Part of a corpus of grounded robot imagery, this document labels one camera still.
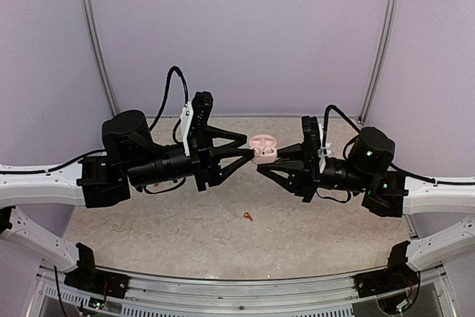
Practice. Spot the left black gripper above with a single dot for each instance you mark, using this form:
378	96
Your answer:
202	167

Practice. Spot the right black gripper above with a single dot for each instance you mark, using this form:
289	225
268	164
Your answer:
300	183

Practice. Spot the pink earbud charging case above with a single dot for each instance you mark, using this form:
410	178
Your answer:
258	141

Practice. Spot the pink earbud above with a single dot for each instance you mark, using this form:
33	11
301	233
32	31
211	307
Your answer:
258	151

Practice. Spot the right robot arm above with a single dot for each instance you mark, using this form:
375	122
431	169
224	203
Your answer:
389	192

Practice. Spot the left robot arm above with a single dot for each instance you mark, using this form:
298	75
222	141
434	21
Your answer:
103	178

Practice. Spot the red earbud with yellow tip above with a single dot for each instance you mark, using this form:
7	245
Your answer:
248	216

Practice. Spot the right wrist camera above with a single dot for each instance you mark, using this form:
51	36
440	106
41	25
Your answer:
315	152

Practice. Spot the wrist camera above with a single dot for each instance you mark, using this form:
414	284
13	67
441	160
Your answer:
194	116
315	152

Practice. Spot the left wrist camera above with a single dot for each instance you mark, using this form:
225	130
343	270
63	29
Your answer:
194	116

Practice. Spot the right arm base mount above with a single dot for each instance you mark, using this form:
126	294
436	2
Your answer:
395	276

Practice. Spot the front aluminium rail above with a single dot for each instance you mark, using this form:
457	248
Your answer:
153	295

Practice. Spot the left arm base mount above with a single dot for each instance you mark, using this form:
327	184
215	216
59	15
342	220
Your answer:
87	277

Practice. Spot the right aluminium frame post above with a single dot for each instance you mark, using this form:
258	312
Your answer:
378	63

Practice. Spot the aluminium frame post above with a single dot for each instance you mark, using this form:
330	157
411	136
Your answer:
378	63
99	61

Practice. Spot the left aluminium frame post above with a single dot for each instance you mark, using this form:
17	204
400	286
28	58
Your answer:
99	61

